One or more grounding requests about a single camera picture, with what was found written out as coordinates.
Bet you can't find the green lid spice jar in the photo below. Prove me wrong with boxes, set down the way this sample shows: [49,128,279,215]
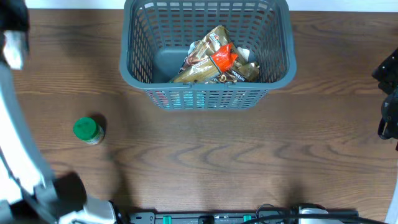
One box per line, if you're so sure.
[73,117,104,145]

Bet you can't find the Nescafe Gold coffee bag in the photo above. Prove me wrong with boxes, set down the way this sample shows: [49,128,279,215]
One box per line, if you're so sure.
[180,24,261,84]

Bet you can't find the spaghetti pack orange ends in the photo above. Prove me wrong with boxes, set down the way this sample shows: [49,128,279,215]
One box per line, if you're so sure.
[169,43,238,83]

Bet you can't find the grey plastic basket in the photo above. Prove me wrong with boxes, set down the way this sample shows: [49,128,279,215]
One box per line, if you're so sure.
[120,0,297,110]

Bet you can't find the white teal small packet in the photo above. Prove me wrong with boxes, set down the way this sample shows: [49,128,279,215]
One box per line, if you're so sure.
[170,90,206,109]

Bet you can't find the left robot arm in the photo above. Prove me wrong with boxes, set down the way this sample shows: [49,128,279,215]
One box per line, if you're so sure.
[1,1,121,223]

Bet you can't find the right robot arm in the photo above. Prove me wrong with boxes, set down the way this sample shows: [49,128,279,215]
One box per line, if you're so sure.
[372,49,397,140]

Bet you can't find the dried mushroom pouch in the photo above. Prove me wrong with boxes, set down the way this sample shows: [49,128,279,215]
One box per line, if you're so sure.
[187,40,255,62]

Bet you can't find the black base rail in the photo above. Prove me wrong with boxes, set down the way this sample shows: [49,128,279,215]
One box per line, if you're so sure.
[126,203,359,224]

